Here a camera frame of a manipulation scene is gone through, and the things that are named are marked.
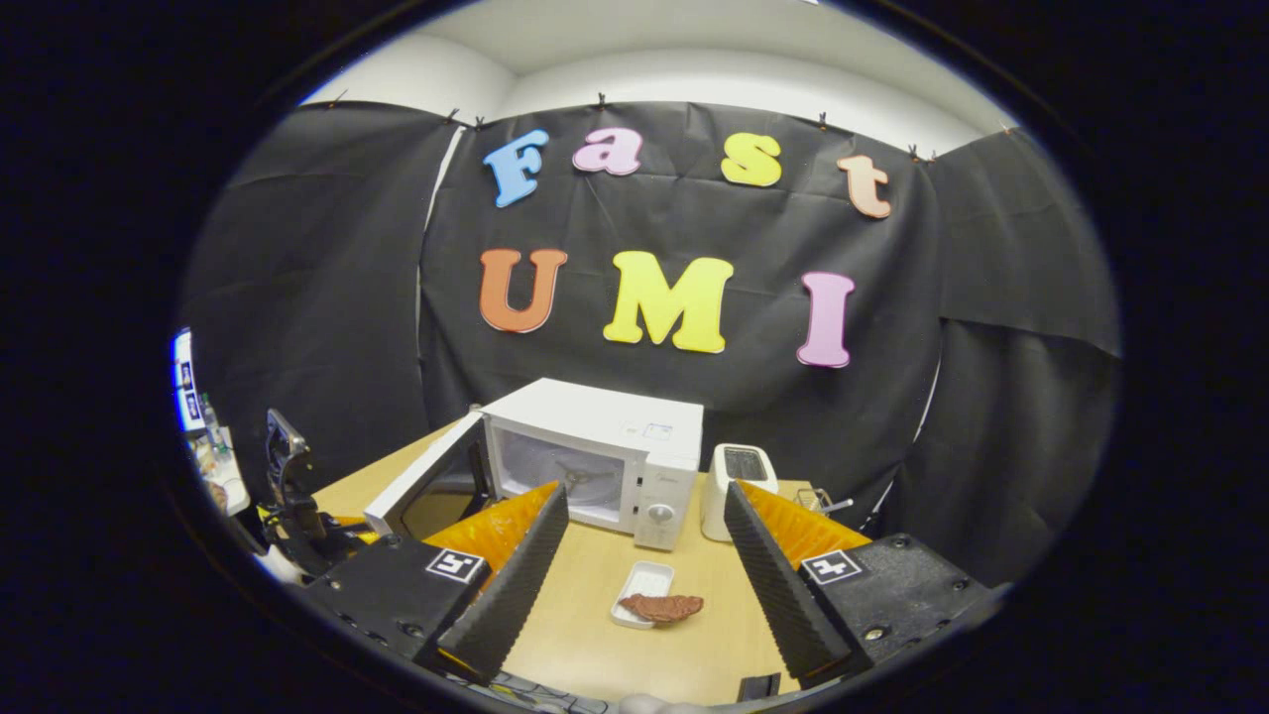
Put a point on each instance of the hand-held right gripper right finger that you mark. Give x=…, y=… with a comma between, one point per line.
x=778, y=595

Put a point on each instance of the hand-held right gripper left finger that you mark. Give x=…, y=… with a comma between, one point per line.
x=506, y=595

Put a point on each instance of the brown meat slice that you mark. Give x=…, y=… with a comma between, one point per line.
x=662, y=607

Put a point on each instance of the white microwave oven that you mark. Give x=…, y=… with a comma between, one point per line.
x=605, y=416

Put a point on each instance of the cluttered side table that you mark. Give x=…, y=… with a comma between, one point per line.
x=223, y=481

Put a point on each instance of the clear plastic bottle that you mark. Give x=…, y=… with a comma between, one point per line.
x=211, y=426

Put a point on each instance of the grey utensil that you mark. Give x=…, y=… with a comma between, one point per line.
x=838, y=506

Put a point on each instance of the white toaster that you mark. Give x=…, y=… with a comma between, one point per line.
x=739, y=476

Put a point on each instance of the small white tray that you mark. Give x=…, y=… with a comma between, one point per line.
x=646, y=577

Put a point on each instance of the glass turntable plate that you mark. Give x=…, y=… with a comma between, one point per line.
x=585, y=486

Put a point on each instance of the white blue board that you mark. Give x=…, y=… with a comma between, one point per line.
x=185, y=382

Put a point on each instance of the black backdrop cloth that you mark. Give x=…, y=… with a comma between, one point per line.
x=317, y=297

